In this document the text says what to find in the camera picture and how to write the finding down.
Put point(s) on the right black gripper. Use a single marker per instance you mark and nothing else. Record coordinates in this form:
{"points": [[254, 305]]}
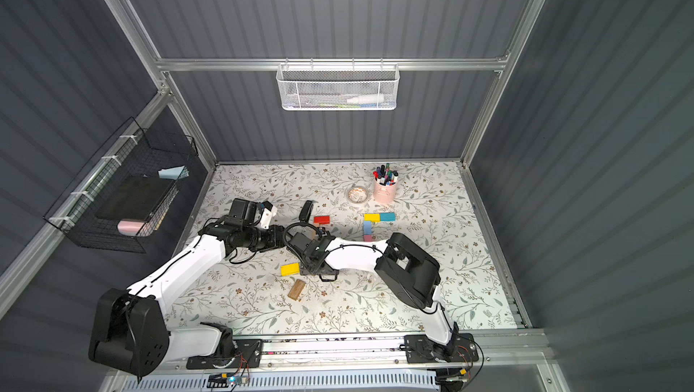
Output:
{"points": [[313, 254]]}

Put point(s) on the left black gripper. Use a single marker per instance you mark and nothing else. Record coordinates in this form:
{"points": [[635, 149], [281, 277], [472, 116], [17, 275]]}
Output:
{"points": [[276, 236]]}

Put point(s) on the yellow block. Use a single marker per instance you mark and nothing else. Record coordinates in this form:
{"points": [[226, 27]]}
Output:
{"points": [[372, 217], [290, 269]]}

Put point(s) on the wooden block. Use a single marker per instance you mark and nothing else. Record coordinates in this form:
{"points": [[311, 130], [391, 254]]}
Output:
{"points": [[296, 290]]}

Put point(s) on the light blue block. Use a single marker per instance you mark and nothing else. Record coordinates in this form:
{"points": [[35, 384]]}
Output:
{"points": [[367, 227]]}

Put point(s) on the teal block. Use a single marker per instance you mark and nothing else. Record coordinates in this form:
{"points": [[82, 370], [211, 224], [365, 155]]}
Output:
{"points": [[388, 216]]}

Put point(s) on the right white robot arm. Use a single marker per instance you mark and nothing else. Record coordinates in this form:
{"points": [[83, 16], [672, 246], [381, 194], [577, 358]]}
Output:
{"points": [[409, 272]]}

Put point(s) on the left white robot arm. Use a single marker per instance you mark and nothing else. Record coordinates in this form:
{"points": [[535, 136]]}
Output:
{"points": [[129, 332]]}

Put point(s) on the black stapler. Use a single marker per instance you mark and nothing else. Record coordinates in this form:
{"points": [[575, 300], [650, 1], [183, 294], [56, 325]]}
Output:
{"points": [[306, 211]]}

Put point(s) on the small glass dish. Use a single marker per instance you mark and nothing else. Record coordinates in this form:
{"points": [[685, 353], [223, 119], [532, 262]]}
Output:
{"points": [[358, 195]]}

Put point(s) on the pink pen cup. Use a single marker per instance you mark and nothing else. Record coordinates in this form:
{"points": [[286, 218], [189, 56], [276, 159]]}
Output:
{"points": [[384, 193]]}

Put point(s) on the light blue box in basket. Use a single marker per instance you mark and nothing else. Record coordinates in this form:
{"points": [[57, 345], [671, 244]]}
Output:
{"points": [[174, 173]]}

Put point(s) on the black notebook in basket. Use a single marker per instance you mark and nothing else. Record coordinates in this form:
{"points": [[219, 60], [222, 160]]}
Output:
{"points": [[136, 198]]}

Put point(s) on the pink eraser in basket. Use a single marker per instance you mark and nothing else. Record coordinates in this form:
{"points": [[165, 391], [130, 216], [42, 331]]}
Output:
{"points": [[130, 228]]}

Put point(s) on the white bottle in basket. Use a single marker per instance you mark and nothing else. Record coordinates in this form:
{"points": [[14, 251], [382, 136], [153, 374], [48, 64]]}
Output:
{"points": [[366, 100]]}

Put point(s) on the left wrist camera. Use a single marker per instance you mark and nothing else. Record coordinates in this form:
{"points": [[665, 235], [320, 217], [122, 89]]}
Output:
{"points": [[268, 212]]}

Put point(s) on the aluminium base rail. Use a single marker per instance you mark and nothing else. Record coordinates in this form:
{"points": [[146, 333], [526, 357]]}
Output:
{"points": [[361, 362]]}

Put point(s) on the white wire mesh basket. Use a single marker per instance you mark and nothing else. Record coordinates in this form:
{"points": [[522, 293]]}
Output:
{"points": [[314, 89]]}

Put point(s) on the black wire wall basket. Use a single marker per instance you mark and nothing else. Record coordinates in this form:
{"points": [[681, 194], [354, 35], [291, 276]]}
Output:
{"points": [[142, 152]]}

